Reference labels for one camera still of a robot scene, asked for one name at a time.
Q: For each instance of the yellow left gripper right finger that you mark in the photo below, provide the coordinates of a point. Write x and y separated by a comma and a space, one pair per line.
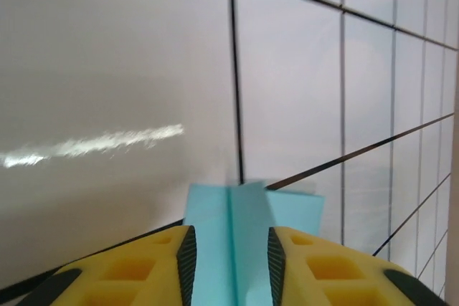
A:
333, 277

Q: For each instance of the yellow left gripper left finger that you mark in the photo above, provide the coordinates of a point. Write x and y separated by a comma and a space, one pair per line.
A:
118, 273

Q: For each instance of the light blue cloth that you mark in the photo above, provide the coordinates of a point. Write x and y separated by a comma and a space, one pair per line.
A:
229, 248

